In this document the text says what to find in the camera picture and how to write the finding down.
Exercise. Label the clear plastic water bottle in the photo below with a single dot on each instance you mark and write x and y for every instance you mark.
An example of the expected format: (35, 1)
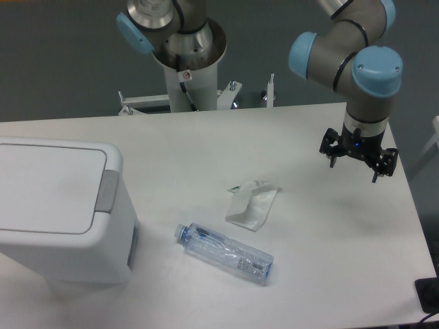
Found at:
(249, 262)

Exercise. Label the crumpled white paper wrapper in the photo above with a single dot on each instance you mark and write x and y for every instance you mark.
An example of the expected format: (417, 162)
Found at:
(251, 203)

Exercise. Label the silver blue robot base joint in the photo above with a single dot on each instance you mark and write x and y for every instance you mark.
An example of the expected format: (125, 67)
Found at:
(146, 25)

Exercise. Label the white frame at right edge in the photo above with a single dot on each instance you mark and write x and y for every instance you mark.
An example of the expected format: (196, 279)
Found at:
(426, 154)

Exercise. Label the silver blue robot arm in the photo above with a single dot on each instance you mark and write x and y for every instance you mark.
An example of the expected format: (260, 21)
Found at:
(347, 61)

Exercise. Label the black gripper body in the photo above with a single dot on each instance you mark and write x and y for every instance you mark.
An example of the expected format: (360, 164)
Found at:
(367, 149)

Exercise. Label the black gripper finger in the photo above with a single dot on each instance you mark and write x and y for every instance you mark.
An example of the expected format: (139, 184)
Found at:
(383, 163)
(330, 146)

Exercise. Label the white trash can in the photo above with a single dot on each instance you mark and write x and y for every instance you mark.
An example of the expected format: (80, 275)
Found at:
(66, 213)

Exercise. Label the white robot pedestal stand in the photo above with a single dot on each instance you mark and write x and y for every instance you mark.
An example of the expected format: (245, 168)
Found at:
(189, 63)

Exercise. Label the black device at table edge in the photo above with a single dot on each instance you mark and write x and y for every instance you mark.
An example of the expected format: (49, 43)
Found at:
(427, 291)

